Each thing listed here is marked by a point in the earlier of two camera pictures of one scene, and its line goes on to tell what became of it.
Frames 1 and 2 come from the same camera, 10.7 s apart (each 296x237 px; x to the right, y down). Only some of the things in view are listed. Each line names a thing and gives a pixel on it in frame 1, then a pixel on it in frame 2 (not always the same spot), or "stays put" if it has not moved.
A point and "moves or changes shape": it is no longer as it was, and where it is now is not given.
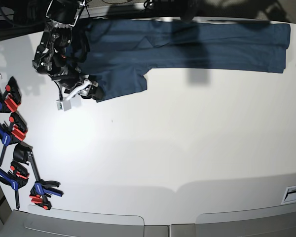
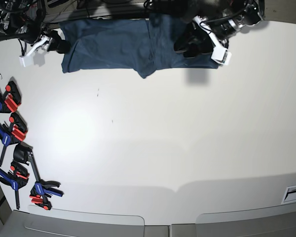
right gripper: [83, 89] -> [43, 43]
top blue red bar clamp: [9, 101] stays put
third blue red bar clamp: [18, 179] stays put
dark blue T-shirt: [115, 55] moves or changes shape
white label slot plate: [294, 194] stays put
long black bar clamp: [22, 153] stays put
